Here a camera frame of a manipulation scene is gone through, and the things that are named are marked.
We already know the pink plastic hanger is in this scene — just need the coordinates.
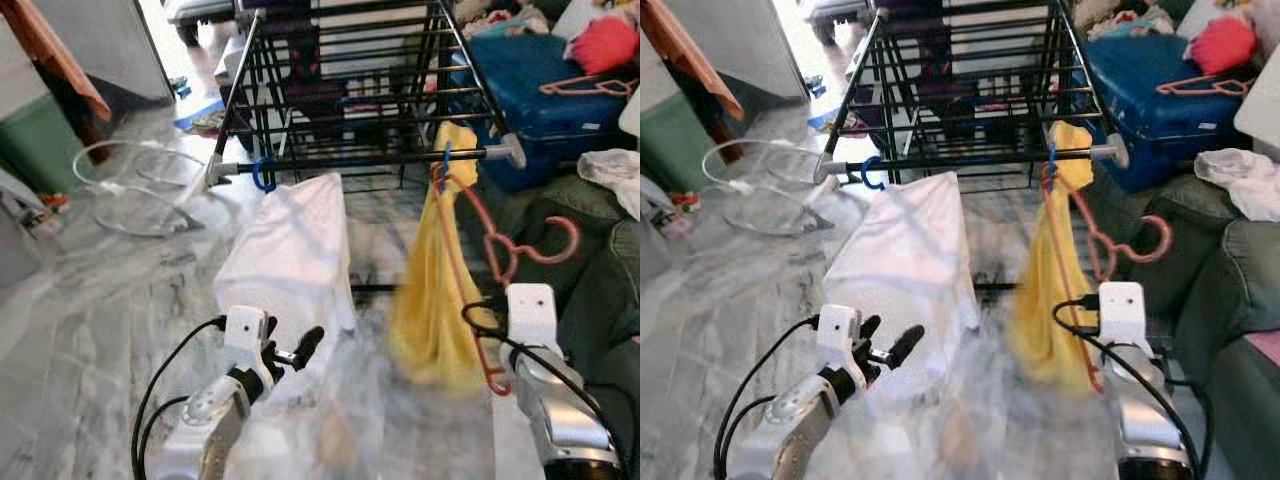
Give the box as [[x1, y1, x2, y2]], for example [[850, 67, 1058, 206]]
[[540, 75, 641, 98], [1155, 75, 1251, 98], [432, 160, 583, 396], [1040, 160, 1173, 393]]

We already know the white shirt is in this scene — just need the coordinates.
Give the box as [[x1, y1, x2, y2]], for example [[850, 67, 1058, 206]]
[[822, 172, 981, 401], [213, 172, 359, 401]]

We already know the yellow shirt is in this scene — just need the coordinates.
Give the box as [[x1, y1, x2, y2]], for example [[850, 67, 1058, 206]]
[[388, 120, 501, 393], [1010, 120, 1101, 391]]

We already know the black metal drying rack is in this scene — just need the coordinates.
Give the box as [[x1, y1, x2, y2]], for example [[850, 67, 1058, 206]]
[[205, 0, 526, 191], [815, 0, 1131, 191]]

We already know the blue door mat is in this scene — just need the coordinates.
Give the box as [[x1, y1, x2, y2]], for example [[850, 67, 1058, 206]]
[[175, 95, 226, 136], [805, 95, 851, 133]]

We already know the small colourful carton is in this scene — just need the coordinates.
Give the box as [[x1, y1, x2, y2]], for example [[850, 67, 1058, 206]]
[[30, 192, 71, 236], [668, 190, 701, 231]]

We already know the purple chair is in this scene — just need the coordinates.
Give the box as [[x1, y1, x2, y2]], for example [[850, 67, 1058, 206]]
[[240, 0, 351, 116], [880, 0, 976, 111]]

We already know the green plastic bin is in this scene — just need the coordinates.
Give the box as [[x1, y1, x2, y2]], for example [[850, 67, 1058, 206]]
[[0, 92, 83, 196], [640, 90, 716, 196]]

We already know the grey plastic laundry bin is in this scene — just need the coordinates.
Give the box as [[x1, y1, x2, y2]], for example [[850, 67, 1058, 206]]
[[0, 165, 46, 291]]

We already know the dark green sofa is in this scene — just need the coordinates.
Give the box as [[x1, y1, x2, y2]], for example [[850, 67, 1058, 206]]
[[495, 175, 641, 480], [1100, 170, 1280, 480]]

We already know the crumpled white cloth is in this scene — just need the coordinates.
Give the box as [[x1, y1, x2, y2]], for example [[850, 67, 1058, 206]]
[[578, 148, 641, 216], [1195, 148, 1280, 221]]

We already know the white car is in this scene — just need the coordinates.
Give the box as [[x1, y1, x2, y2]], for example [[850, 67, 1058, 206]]
[[163, 0, 239, 46], [800, 0, 871, 31]]

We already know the brown wooden board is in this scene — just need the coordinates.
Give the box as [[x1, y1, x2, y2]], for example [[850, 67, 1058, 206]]
[[0, 0, 113, 123], [640, 0, 746, 121]]

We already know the blue suitcase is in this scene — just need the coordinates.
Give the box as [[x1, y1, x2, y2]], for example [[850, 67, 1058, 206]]
[[1080, 30, 1256, 193], [450, 32, 641, 191]]

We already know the pink seat cover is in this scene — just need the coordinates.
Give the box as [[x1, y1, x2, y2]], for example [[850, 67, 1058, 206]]
[[1238, 328, 1280, 369]]

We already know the red fluffy cushion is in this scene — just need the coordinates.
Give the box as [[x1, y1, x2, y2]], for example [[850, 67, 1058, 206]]
[[565, 15, 641, 76], [1185, 15, 1259, 76]]

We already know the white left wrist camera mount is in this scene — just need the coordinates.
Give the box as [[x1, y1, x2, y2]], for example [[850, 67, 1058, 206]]
[[818, 305, 863, 366], [222, 307, 269, 371]]

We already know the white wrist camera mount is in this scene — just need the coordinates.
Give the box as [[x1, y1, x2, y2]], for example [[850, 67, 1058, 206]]
[[1098, 282, 1146, 351], [818, 305, 863, 366], [222, 307, 269, 371], [505, 283, 563, 356]]

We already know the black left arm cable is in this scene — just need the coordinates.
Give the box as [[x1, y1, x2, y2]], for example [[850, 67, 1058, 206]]
[[130, 315, 229, 479], [712, 315, 823, 479]]

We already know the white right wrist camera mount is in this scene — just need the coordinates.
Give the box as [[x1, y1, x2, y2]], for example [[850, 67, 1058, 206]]
[[1098, 282, 1146, 351], [505, 283, 563, 356]]

